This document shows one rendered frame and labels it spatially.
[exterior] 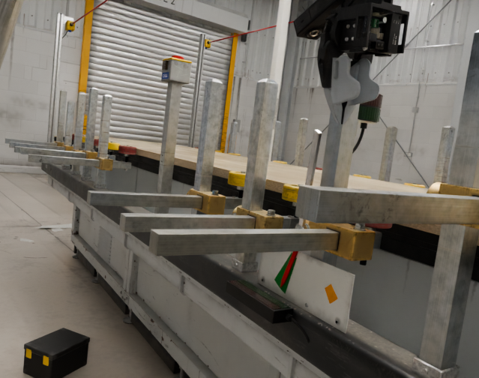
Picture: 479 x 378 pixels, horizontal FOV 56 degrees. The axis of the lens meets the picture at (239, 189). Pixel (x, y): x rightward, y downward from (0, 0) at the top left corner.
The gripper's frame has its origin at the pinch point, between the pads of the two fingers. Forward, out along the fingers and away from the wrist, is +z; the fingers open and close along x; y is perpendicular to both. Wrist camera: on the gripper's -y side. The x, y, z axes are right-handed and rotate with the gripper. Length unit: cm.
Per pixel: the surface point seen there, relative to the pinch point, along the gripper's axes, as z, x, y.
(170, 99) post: 1, 11, -86
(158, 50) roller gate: -74, 297, -830
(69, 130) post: 27, 10, -233
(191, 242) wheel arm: 18.6, -19.8, -4.6
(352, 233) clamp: 19.1, 8.1, -1.8
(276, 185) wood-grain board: 21, 25, -45
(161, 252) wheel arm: 19.5, -24.2, -4.6
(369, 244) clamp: 21.1, 11.8, -1.1
